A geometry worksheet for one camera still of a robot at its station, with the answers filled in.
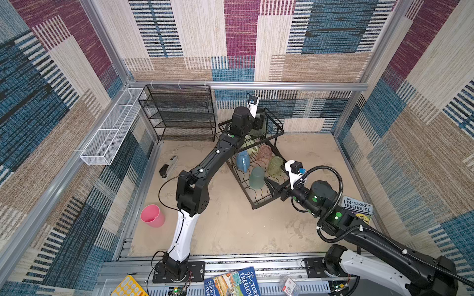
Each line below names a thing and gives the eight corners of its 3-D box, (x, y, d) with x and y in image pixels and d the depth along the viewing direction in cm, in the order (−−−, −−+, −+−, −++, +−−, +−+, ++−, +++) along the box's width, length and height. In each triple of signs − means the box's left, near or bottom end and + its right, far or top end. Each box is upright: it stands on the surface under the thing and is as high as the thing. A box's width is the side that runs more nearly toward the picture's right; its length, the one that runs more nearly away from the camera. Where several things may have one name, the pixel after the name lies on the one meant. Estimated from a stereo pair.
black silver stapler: (160, 178, 103) (158, 173, 100) (170, 159, 112) (168, 154, 108) (170, 179, 103) (167, 174, 99) (178, 160, 111) (176, 155, 108)
